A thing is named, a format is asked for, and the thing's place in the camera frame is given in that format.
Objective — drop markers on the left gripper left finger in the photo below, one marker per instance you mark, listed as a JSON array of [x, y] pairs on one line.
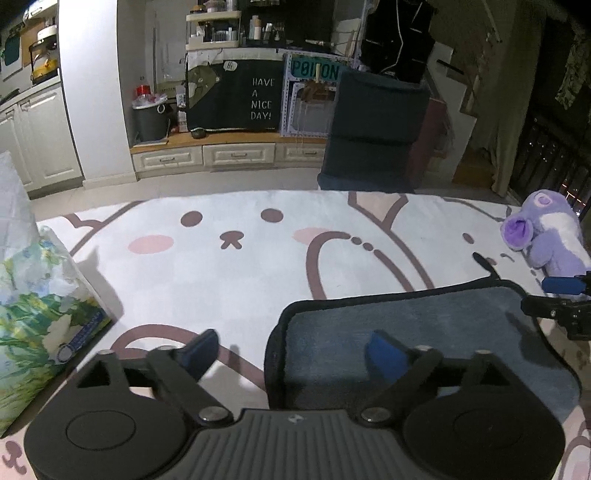
[[177, 372]]

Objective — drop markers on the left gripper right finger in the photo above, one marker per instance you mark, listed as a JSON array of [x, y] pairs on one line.
[[410, 377]]

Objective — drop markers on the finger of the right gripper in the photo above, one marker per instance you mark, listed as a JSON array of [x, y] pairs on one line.
[[564, 285]]

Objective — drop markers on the grey purple microfiber towel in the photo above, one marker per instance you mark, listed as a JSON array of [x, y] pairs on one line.
[[317, 355]]

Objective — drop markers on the purple plush toy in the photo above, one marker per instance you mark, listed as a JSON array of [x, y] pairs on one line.
[[548, 231]]

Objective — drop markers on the cartoon bunny rug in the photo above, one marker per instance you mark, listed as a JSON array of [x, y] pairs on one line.
[[172, 267]]

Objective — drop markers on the floral tissue pack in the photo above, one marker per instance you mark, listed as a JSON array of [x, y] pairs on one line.
[[49, 311]]

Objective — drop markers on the white drawer bench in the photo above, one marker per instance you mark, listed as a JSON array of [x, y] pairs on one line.
[[227, 151]]

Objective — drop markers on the dark folded floor chair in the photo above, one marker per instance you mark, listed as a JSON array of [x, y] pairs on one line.
[[377, 120]]

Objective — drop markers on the white kitchen cabinet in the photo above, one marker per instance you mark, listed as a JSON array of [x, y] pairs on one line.
[[35, 130]]

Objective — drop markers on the black have a nice day cloth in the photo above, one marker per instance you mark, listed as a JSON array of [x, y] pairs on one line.
[[235, 95]]

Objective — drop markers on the poison sign crate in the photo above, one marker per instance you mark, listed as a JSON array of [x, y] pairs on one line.
[[310, 84]]

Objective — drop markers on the black hanging garment bag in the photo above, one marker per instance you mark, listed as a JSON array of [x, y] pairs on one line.
[[397, 40]]

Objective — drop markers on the white storage rack shelf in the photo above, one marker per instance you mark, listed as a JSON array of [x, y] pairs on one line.
[[212, 30]]

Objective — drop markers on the yellow pot on counter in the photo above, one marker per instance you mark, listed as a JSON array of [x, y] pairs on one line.
[[44, 59]]

